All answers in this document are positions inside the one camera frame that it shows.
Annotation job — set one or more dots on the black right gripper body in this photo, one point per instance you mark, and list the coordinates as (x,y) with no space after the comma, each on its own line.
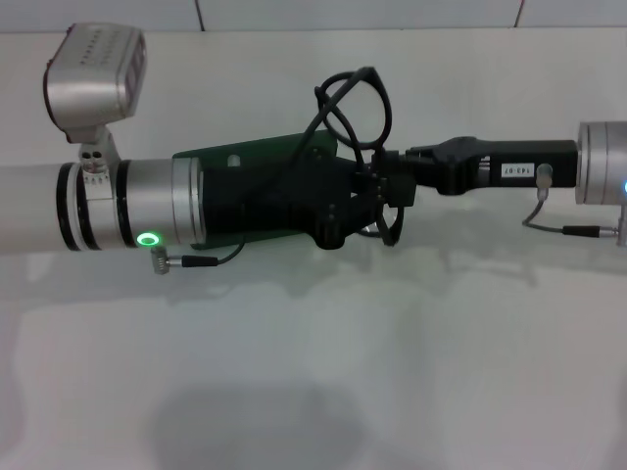
(490,164)

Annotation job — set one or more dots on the green glasses case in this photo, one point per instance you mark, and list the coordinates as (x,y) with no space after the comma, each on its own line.
(255,147)

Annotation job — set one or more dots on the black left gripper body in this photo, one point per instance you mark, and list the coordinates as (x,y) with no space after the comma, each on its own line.
(264,205)

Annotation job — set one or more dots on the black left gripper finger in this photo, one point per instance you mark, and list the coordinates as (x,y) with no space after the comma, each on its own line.
(370,178)
(352,215)

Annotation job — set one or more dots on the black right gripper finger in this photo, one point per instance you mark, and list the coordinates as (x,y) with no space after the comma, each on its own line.
(392,156)
(402,190)

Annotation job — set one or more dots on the black glasses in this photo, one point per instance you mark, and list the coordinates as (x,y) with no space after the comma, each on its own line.
(389,108)

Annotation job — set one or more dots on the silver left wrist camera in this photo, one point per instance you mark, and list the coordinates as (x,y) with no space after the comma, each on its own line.
(93,78)

